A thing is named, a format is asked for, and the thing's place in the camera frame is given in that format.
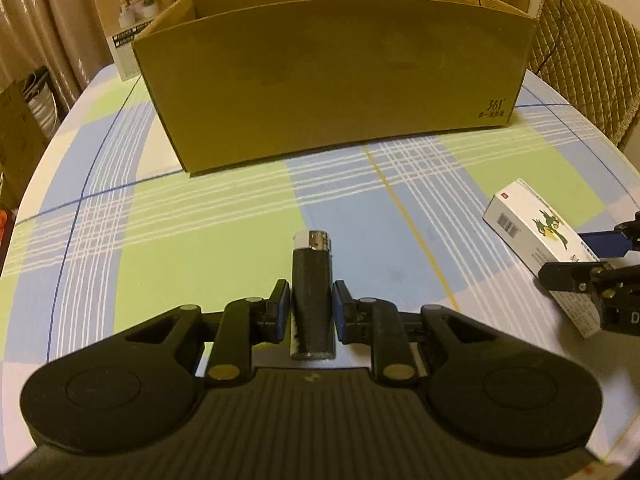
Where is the black lighter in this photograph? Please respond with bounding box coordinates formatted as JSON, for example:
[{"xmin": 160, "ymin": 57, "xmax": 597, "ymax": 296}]
[{"xmin": 290, "ymin": 230, "xmax": 335, "ymax": 361}]

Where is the white long medicine box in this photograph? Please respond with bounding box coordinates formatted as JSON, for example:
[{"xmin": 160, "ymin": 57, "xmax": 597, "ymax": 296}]
[{"xmin": 482, "ymin": 176, "xmax": 608, "ymax": 340}]

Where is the checked bed sheet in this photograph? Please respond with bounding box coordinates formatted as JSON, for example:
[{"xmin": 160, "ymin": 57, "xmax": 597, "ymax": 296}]
[{"xmin": 1, "ymin": 66, "xmax": 639, "ymax": 468}]

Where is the quilted brown chair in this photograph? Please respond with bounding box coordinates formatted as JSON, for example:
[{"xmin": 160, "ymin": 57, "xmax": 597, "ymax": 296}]
[{"xmin": 528, "ymin": 0, "xmax": 639, "ymax": 148}]

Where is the large brown cardboard box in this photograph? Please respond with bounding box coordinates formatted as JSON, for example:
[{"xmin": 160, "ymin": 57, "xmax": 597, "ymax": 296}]
[{"xmin": 134, "ymin": 0, "xmax": 535, "ymax": 174}]

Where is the brown paper bag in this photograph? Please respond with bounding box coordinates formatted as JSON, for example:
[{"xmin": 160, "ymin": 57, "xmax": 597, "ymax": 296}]
[{"xmin": 1, "ymin": 66, "xmax": 60, "ymax": 209}]

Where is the small white product box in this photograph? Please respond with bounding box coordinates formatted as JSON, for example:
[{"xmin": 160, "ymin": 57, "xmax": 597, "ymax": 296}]
[{"xmin": 94, "ymin": 0, "xmax": 175, "ymax": 81}]

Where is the beige curtain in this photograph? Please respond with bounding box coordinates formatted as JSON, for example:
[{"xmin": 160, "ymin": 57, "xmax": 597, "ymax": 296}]
[{"xmin": 0, "ymin": 0, "xmax": 198, "ymax": 113}]

